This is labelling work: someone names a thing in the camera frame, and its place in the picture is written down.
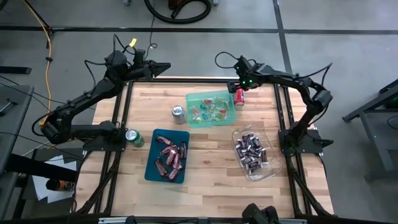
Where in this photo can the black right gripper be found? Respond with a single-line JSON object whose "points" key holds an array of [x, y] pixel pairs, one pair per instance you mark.
{"points": [[253, 73]]}

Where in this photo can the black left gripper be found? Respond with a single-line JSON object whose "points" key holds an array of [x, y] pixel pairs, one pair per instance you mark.
{"points": [[127, 70]]}

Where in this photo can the red soda can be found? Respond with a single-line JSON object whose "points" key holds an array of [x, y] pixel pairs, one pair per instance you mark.
{"points": [[239, 99]]}

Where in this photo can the red hard candy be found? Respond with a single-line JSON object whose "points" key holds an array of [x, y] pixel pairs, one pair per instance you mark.
{"points": [[208, 102], [195, 111], [222, 111]]}

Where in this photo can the light green translucent basket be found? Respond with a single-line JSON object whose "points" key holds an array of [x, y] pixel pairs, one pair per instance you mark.
{"points": [[228, 119]]}

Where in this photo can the blue hard candy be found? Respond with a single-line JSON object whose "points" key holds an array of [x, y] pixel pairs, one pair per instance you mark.
{"points": [[202, 107]]}

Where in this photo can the clear plastic basket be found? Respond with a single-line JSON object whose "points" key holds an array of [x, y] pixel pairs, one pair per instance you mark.
{"points": [[273, 169]]}

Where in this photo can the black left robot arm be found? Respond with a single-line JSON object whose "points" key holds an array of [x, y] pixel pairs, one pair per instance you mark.
{"points": [[87, 95]]}

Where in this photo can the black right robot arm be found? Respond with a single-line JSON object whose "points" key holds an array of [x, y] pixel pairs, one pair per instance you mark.
{"points": [[295, 81]]}

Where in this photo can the silver Diet Coke can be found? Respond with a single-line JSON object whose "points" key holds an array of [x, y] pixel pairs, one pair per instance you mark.
{"points": [[178, 111]]}

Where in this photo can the dark teal plastic basket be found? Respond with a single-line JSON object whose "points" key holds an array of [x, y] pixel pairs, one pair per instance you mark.
{"points": [[183, 134]]}

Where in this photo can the green soda can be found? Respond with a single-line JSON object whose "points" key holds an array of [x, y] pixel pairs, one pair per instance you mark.
{"points": [[132, 135]]}

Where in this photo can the black tripod leg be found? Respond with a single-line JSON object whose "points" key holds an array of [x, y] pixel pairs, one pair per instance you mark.
{"points": [[40, 17]]}

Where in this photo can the black bulky device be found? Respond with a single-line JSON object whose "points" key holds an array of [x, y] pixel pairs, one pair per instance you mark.
{"points": [[258, 216]]}

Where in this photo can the black flat bar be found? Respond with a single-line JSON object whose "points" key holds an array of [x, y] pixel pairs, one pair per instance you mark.
{"points": [[15, 70]]}

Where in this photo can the grey metal stand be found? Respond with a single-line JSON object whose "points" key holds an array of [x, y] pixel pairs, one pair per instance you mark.
{"points": [[377, 146]]}

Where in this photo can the orange black bottle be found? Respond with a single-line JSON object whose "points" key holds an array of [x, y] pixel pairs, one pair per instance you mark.
{"points": [[59, 185]]}

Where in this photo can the black hand tool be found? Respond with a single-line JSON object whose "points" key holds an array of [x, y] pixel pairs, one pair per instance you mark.
{"points": [[7, 105]]}

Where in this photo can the grey side table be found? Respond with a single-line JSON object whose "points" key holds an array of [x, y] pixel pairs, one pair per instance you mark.
{"points": [[9, 124]]}

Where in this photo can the white paper sheet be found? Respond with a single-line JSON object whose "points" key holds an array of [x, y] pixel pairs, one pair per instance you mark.
{"points": [[40, 189]]}

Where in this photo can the black aluminium table frame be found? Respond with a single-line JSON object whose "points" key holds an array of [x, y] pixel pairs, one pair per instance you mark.
{"points": [[186, 80]]}

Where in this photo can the silver metal bracket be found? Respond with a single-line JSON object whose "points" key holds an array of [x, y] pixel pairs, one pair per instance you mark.
{"points": [[292, 221]]}

